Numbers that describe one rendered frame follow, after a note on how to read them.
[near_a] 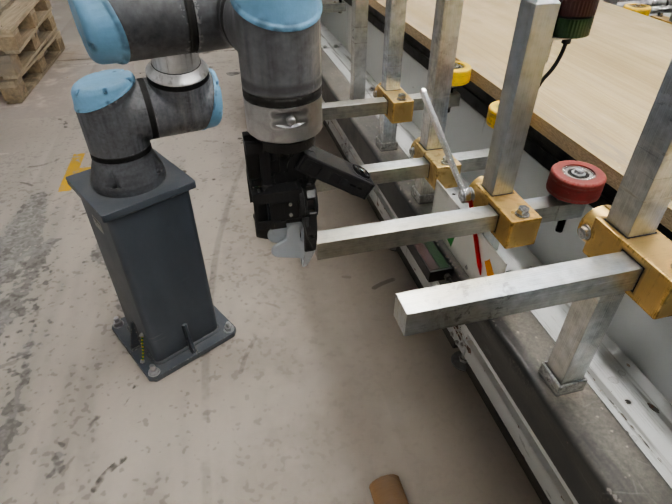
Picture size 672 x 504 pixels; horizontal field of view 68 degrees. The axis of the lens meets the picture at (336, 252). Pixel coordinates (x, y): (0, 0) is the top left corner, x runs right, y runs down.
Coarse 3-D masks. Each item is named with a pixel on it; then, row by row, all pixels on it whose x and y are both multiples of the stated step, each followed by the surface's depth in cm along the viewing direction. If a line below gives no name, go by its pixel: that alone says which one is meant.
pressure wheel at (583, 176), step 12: (552, 168) 77; (564, 168) 78; (576, 168) 76; (588, 168) 77; (552, 180) 77; (564, 180) 75; (576, 180) 74; (588, 180) 74; (600, 180) 74; (552, 192) 77; (564, 192) 75; (576, 192) 74; (588, 192) 74; (600, 192) 75
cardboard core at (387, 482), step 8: (376, 480) 124; (384, 480) 123; (392, 480) 123; (376, 488) 123; (384, 488) 122; (392, 488) 122; (400, 488) 123; (376, 496) 122; (384, 496) 120; (392, 496) 120; (400, 496) 121
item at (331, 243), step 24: (432, 216) 75; (456, 216) 75; (480, 216) 75; (552, 216) 79; (576, 216) 80; (336, 240) 70; (360, 240) 72; (384, 240) 73; (408, 240) 74; (432, 240) 75
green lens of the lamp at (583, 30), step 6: (558, 18) 63; (558, 24) 63; (564, 24) 63; (570, 24) 63; (576, 24) 63; (582, 24) 63; (588, 24) 63; (558, 30) 64; (564, 30) 63; (570, 30) 63; (576, 30) 63; (582, 30) 63; (588, 30) 64; (558, 36) 64; (564, 36) 64; (570, 36) 63; (576, 36) 63; (582, 36) 64
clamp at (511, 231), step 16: (480, 176) 83; (480, 192) 80; (512, 192) 79; (496, 208) 76; (512, 208) 75; (496, 224) 76; (512, 224) 72; (528, 224) 73; (512, 240) 74; (528, 240) 75
